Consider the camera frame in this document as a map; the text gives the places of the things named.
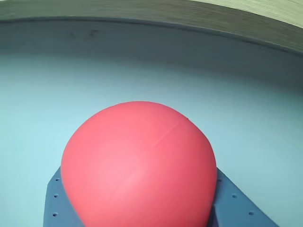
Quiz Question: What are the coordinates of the red ball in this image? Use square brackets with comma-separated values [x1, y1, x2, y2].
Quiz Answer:
[61, 101, 218, 227]

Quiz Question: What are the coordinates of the blue-grey gripper finger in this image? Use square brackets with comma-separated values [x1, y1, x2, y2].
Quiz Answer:
[43, 165, 85, 227]
[207, 165, 281, 227]

